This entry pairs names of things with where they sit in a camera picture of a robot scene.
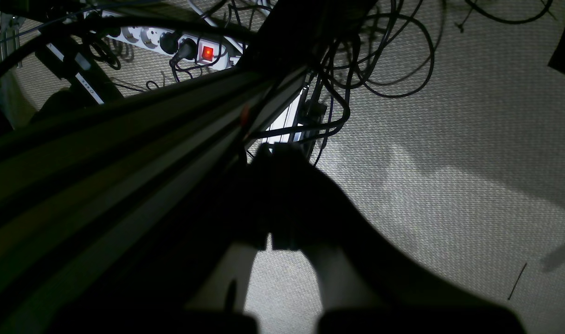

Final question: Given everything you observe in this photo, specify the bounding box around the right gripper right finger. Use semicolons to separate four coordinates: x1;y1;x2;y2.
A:
269;144;501;321

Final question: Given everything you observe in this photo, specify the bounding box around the black cable bundle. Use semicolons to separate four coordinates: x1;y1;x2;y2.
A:
306;0;554;167

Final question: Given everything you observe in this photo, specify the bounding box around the white power strip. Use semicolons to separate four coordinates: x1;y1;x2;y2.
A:
106;26;243;71

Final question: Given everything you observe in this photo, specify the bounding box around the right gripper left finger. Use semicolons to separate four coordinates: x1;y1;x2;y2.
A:
185;154;279;314

